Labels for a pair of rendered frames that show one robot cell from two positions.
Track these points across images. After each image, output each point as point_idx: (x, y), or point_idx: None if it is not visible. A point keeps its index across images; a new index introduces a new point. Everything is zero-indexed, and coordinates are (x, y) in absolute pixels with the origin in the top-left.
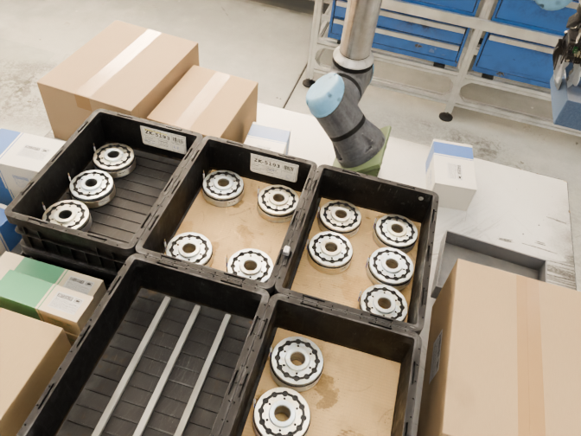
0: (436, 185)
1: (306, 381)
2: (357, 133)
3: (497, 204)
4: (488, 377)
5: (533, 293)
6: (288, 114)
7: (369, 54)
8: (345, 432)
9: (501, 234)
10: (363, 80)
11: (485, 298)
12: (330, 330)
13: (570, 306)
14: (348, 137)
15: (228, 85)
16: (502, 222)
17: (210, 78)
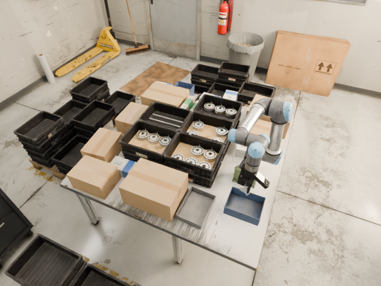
0: None
1: (159, 141)
2: (245, 159)
3: (236, 227)
4: (150, 169)
5: (173, 189)
6: (279, 163)
7: (272, 150)
8: (148, 149)
9: (219, 222)
10: (266, 155)
11: (173, 176)
12: None
13: (166, 197)
14: (244, 158)
15: None
16: (225, 225)
17: None
